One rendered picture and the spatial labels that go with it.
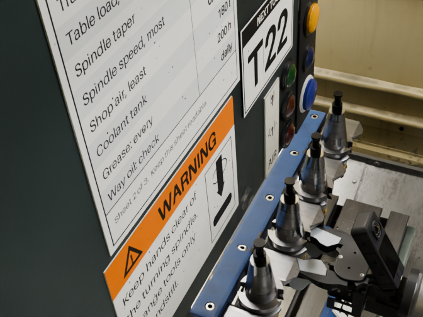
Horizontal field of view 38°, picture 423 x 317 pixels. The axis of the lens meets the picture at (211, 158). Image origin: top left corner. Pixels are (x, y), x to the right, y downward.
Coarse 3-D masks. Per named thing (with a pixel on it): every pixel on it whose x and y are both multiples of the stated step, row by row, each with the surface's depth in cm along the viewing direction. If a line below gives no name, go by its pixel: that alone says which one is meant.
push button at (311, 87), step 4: (312, 80) 56; (308, 84) 56; (312, 84) 56; (316, 84) 57; (308, 88) 56; (312, 88) 56; (316, 88) 57; (304, 92) 56; (308, 92) 56; (312, 92) 56; (316, 92) 58; (304, 96) 56; (308, 96) 56; (312, 96) 57; (304, 100) 56; (308, 100) 56; (312, 100) 57; (304, 104) 56; (308, 104) 57; (312, 104) 58; (304, 108) 57; (308, 108) 57
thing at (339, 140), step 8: (328, 112) 101; (344, 112) 100; (328, 120) 101; (336, 120) 100; (344, 120) 101; (328, 128) 102; (336, 128) 101; (344, 128) 102; (328, 136) 103; (336, 136) 102; (344, 136) 103; (328, 144) 103; (336, 144) 103; (344, 144) 104
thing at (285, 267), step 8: (264, 248) 90; (272, 256) 89; (280, 256) 89; (288, 256) 89; (248, 264) 88; (272, 264) 88; (280, 264) 88; (288, 264) 88; (296, 264) 88; (280, 272) 87; (288, 272) 87; (296, 272) 87; (280, 280) 86; (288, 280) 86
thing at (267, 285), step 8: (256, 264) 79; (264, 264) 79; (248, 272) 81; (256, 272) 79; (264, 272) 79; (272, 272) 81; (248, 280) 81; (256, 280) 80; (264, 280) 80; (272, 280) 81; (248, 288) 82; (256, 288) 81; (264, 288) 81; (272, 288) 82; (248, 296) 83; (256, 296) 82; (264, 296) 82; (272, 296) 82
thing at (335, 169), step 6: (324, 156) 104; (330, 162) 103; (336, 162) 103; (300, 168) 102; (330, 168) 102; (336, 168) 102; (342, 168) 102; (330, 174) 101; (336, 174) 101; (342, 174) 101
